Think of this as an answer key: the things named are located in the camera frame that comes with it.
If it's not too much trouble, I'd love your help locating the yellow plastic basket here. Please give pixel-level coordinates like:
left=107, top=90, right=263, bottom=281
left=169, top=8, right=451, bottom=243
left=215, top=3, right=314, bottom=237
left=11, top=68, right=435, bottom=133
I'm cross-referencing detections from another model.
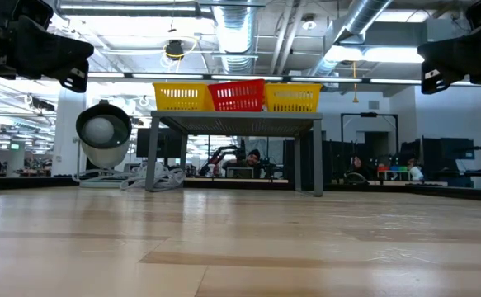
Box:
left=152, top=82, right=215, bottom=112
left=263, top=82, right=323, bottom=114

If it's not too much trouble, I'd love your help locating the yellow ceiling cable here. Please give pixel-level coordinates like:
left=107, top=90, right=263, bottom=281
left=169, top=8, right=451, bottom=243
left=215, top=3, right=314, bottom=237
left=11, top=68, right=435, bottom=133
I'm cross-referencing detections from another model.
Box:
left=160, top=35, right=200, bottom=59

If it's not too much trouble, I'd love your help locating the black background machine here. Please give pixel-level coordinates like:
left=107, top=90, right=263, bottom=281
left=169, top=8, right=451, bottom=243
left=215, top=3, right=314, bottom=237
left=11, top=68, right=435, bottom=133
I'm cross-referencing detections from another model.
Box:
left=400, top=135, right=481, bottom=187

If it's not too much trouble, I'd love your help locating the black ceiling camera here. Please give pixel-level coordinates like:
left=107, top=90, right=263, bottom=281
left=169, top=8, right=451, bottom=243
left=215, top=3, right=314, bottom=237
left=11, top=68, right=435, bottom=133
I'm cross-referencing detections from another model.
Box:
left=164, top=39, right=185, bottom=62

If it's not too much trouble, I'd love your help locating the black monitor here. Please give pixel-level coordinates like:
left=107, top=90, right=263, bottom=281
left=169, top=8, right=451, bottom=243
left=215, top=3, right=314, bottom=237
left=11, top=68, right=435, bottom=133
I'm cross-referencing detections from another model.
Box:
left=135, top=127, right=188, bottom=160

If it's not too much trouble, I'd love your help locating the yellow hanging pendant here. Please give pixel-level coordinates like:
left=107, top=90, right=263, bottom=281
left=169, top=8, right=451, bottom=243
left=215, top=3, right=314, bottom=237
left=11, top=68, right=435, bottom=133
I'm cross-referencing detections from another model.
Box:
left=351, top=61, right=359, bottom=104

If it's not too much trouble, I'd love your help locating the grey laptop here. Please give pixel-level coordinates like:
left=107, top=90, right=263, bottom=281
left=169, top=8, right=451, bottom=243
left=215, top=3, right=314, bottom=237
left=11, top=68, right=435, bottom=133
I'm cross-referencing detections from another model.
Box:
left=225, top=166, right=255, bottom=180

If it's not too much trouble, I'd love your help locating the black aluminium table frame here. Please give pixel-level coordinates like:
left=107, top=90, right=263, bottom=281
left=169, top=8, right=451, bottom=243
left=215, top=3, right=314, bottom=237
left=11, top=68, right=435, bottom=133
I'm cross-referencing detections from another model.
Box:
left=0, top=175, right=481, bottom=203

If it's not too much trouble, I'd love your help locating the rack with coloured bins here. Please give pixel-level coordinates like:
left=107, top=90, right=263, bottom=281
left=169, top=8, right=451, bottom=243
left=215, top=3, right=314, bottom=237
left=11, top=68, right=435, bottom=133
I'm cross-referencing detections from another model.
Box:
left=376, top=164, right=411, bottom=182

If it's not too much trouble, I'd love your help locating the black background station frame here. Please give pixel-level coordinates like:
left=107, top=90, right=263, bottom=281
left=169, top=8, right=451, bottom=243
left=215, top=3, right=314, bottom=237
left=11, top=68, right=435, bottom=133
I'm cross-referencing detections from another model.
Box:
left=340, top=111, right=400, bottom=185

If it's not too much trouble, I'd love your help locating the white round ceiling fixture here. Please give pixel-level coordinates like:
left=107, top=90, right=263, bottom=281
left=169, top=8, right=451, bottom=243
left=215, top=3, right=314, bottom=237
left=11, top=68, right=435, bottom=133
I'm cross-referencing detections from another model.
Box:
left=301, top=13, right=318, bottom=31

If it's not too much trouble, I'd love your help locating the person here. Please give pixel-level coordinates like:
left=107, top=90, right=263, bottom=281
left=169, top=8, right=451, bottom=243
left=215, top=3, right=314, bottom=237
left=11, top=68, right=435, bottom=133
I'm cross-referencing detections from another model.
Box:
left=222, top=148, right=266, bottom=180
left=346, top=153, right=369, bottom=179
left=405, top=158, right=426, bottom=182

